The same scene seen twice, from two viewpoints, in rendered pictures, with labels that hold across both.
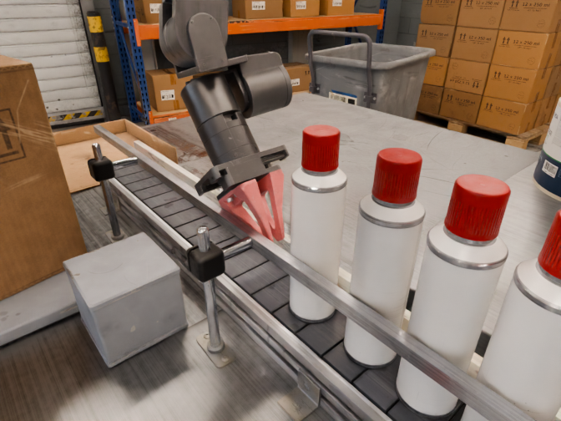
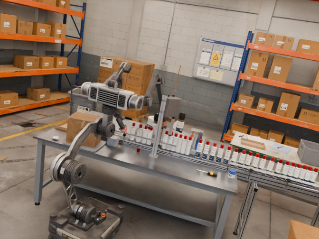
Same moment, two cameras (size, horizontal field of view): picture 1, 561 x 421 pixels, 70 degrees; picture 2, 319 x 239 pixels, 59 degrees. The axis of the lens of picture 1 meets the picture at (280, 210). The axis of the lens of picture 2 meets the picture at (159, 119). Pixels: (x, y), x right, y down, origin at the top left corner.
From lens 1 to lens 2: 2.79 m
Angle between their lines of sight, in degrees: 38
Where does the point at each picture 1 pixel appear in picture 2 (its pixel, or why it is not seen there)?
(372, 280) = (139, 133)
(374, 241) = (139, 130)
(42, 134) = not seen: hidden behind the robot
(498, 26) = (126, 82)
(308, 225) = (133, 130)
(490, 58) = not seen: hidden behind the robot
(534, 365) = (150, 135)
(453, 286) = (145, 132)
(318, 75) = (73, 99)
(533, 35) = (136, 87)
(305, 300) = (132, 138)
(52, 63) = not seen: outside the picture
